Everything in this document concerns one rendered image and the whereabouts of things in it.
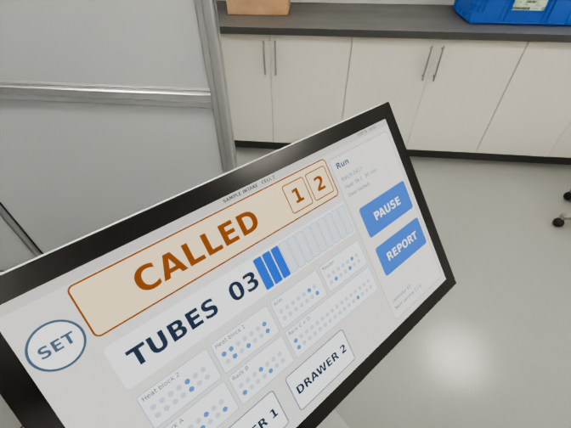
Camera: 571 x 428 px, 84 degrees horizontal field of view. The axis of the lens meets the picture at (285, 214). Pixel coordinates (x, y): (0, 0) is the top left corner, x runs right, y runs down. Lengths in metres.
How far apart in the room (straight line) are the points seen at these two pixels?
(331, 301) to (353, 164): 0.18
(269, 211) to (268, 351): 0.15
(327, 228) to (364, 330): 0.15
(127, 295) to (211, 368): 0.11
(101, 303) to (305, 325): 0.21
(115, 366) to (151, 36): 0.79
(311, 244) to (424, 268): 0.21
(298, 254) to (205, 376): 0.16
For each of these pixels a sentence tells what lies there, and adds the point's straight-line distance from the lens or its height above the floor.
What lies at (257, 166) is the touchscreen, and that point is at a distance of 0.36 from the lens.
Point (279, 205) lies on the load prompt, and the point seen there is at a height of 1.16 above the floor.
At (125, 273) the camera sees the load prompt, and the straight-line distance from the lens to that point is 0.32.
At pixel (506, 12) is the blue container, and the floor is 0.97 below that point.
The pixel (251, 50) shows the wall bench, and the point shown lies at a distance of 2.28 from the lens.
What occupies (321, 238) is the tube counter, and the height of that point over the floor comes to 1.11.
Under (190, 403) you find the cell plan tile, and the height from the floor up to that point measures 1.06.
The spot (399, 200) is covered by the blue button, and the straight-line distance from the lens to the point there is 0.49.
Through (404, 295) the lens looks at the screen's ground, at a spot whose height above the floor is 1.00.
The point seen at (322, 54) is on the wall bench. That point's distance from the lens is 2.23.
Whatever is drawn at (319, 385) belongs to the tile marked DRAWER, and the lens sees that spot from 0.43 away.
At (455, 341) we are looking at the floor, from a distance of 1.71.
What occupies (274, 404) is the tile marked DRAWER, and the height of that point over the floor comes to 1.01.
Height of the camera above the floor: 1.40
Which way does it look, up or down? 44 degrees down
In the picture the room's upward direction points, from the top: straight up
